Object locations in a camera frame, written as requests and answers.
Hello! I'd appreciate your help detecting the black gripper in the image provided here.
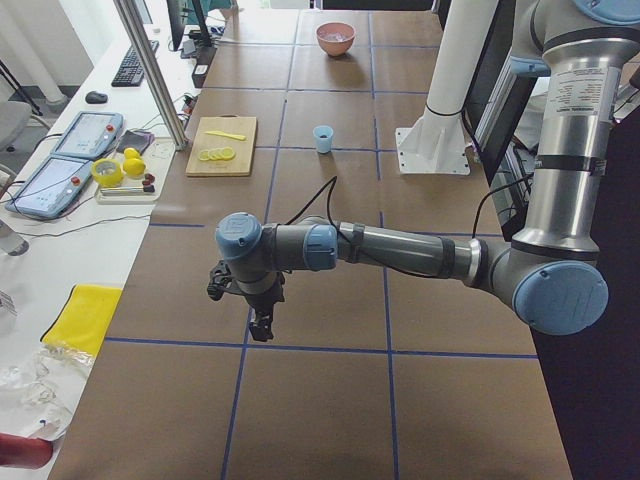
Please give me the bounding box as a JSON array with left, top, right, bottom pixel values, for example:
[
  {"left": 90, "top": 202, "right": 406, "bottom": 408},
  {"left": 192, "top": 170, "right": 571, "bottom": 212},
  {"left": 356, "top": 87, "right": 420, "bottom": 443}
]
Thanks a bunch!
[{"left": 245, "top": 273, "right": 285, "bottom": 342}]

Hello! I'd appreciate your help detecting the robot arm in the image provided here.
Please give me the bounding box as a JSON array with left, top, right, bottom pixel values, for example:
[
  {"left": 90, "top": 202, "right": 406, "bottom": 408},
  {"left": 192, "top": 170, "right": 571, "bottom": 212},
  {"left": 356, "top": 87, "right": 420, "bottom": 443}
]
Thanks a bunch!
[{"left": 207, "top": 1, "right": 639, "bottom": 342}]

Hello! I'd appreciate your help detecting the light blue plastic cup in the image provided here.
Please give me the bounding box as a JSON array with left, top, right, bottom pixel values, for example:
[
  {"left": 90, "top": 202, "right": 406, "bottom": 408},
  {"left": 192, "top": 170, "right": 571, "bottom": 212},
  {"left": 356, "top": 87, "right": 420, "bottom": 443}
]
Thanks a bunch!
[{"left": 312, "top": 125, "right": 334, "bottom": 154}]

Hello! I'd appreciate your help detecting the pink bowl with ice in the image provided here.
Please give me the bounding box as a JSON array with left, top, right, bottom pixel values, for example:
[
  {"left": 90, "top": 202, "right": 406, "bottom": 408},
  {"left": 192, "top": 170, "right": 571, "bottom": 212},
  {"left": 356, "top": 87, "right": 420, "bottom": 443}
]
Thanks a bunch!
[{"left": 316, "top": 22, "right": 356, "bottom": 57}]

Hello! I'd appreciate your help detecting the yellow cloth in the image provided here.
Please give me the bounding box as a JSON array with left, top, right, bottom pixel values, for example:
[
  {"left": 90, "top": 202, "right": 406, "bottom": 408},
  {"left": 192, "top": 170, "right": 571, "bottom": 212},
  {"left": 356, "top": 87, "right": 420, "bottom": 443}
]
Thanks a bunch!
[{"left": 40, "top": 284, "right": 122, "bottom": 357}]

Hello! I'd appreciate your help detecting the bamboo cutting board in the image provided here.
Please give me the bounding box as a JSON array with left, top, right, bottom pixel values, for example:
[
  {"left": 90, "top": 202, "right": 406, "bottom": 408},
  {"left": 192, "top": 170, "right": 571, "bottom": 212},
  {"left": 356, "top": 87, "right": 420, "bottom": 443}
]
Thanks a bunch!
[{"left": 185, "top": 116, "right": 257, "bottom": 177}]

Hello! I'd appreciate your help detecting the yellow plastic knife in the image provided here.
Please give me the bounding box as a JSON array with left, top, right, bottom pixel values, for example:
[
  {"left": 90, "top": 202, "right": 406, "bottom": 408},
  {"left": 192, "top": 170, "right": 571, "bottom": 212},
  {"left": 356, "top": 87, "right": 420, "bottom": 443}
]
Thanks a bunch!
[{"left": 205, "top": 130, "right": 247, "bottom": 141}]

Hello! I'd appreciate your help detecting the white tray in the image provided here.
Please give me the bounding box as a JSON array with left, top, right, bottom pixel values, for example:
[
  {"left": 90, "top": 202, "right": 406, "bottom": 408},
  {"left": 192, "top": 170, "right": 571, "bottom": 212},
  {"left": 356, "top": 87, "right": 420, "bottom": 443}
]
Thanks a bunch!
[{"left": 94, "top": 139, "right": 177, "bottom": 205}]

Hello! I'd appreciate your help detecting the yellow tape roll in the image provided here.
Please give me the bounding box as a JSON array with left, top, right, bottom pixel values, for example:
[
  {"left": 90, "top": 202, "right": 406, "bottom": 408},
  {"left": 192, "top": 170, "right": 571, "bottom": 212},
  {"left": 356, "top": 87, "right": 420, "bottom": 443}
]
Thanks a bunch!
[{"left": 91, "top": 158, "right": 124, "bottom": 188}]

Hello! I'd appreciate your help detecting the dark purple pouch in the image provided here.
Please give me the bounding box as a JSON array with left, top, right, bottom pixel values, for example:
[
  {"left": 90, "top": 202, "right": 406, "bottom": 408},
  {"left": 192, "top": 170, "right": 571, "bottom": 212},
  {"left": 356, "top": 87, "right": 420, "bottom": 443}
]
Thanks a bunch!
[{"left": 116, "top": 130, "right": 155, "bottom": 154}]

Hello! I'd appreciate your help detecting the clear plastic bag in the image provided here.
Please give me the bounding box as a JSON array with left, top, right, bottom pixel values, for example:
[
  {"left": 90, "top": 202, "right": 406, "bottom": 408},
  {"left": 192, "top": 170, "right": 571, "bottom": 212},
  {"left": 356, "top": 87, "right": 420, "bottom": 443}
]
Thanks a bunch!
[{"left": 1, "top": 346, "right": 95, "bottom": 441}]

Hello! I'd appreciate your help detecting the lower teach pendant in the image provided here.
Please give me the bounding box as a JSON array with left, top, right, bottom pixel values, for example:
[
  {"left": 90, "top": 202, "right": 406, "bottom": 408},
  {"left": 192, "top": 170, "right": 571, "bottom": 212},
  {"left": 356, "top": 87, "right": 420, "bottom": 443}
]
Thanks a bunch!
[{"left": 5, "top": 154, "right": 93, "bottom": 219}]

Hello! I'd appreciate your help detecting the teach pendant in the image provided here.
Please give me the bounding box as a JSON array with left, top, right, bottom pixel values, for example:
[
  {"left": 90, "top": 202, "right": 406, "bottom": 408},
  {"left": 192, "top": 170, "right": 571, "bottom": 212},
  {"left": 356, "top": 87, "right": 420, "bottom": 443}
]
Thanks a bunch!
[
  {"left": 5, "top": 154, "right": 93, "bottom": 219},
  {"left": 51, "top": 111, "right": 124, "bottom": 160}
]

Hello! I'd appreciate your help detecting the upper teach pendant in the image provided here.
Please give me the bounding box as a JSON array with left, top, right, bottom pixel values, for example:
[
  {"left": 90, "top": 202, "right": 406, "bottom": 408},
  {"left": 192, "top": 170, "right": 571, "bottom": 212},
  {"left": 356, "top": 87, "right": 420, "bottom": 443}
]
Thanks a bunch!
[{"left": 51, "top": 111, "right": 124, "bottom": 160}]

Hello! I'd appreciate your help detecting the red object at edge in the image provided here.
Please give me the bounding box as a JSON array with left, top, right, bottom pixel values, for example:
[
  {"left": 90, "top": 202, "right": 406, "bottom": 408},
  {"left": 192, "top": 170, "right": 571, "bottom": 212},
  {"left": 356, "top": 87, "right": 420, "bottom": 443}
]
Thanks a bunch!
[{"left": 1, "top": 433, "right": 53, "bottom": 469}]

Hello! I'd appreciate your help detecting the black computer mouse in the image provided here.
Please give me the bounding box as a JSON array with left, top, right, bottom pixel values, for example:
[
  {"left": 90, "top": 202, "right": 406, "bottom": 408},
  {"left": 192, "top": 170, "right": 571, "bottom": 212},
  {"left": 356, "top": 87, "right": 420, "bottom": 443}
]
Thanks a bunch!
[{"left": 85, "top": 91, "right": 109, "bottom": 105}]

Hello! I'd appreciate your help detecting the black keyboard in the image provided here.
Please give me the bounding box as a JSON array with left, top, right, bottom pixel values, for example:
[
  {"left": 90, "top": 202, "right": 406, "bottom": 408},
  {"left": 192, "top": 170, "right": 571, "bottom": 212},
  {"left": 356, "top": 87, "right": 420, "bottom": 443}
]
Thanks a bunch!
[{"left": 111, "top": 46, "right": 144, "bottom": 88}]

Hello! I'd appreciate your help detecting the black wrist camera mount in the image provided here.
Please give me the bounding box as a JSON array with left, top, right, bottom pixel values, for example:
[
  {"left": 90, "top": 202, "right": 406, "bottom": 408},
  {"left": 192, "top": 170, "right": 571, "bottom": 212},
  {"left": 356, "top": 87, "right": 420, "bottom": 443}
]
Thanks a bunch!
[{"left": 207, "top": 260, "right": 242, "bottom": 301}]

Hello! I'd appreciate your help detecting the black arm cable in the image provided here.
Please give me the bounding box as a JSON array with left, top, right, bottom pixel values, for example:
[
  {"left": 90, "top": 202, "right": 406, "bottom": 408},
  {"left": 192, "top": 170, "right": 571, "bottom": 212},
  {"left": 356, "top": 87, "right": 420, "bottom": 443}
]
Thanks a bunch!
[{"left": 284, "top": 175, "right": 536, "bottom": 279}]

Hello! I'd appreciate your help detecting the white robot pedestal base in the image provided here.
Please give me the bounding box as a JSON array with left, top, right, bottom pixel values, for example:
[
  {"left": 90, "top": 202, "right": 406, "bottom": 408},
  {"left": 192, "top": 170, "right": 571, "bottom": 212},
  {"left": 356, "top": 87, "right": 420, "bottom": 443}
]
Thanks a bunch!
[{"left": 396, "top": 0, "right": 499, "bottom": 175}]

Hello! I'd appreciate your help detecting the aluminium frame post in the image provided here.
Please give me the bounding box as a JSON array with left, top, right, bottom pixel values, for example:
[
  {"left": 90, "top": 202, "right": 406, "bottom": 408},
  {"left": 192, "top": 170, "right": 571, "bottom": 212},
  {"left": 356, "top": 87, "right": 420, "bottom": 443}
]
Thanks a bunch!
[{"left": 113, "top": 0, "right": 188, "bottom": 151}]

